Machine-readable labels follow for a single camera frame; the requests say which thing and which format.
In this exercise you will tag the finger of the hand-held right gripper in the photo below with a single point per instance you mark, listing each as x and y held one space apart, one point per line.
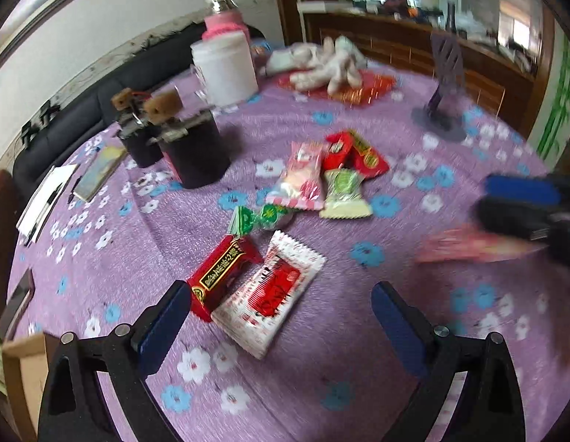
508 218
519 188

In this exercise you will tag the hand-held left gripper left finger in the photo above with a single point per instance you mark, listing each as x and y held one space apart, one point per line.
161 327

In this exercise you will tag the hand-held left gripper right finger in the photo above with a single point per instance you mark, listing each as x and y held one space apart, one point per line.
400 327

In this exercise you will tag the pink snack packet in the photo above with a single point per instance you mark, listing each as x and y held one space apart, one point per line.
473 248
298 175

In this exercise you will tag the red packet with yellow label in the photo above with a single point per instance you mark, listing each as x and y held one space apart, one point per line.
220 276

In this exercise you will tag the white and red snack packet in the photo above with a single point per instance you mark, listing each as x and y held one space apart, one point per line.
266 294

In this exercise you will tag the cardboard box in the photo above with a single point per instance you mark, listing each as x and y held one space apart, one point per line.
29 377

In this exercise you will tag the green and white snack packet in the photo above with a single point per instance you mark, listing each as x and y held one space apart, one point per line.
344 193

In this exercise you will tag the green candy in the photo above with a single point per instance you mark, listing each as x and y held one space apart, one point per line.
262 216

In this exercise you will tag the long red snack packet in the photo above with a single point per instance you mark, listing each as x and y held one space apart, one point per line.
370 159

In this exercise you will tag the small red snack packet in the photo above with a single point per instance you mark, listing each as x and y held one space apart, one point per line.
335 147

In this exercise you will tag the purple floral tablecloth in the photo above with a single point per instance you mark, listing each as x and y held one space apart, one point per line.
312 377

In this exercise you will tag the purple phone stand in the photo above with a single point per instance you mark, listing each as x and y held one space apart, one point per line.
443 83

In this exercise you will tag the dark smartphone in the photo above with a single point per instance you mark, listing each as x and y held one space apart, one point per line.
17 301

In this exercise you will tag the smartphone on table edge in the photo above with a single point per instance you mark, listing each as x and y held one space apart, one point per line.
98 172

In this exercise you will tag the white papers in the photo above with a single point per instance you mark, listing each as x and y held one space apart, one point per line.
43 202

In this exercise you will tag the large black device cork top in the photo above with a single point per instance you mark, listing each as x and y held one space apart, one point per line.
197 156

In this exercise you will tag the red foil packet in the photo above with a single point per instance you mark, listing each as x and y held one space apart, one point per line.
372 85

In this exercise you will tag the brown chair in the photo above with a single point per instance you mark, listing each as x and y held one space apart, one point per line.
1 239

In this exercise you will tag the small black device cork top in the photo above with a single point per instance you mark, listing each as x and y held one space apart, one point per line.
137 145

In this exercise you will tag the wooden cabinet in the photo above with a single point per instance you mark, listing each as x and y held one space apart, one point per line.
395 46

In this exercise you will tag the dark toy figures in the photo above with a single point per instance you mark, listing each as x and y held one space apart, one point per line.
400 2

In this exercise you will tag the white gloves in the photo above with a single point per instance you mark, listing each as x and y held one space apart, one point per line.
331 64

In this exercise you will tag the black gadget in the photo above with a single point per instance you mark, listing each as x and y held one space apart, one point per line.
47 113
29 134

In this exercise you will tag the black leather sofa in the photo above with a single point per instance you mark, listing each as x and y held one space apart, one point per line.
96 101

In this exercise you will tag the white plastic jar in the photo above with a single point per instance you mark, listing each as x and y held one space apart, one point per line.
225 69

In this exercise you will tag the white flat box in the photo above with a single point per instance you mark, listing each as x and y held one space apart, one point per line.
312 7

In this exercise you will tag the pink thermos bottle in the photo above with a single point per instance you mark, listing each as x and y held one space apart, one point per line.
222 20

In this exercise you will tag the green bamboo wall sticker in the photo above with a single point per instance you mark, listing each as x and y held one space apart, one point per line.
561 101

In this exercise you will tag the framed wall painting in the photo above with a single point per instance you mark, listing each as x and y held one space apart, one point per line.
31 4

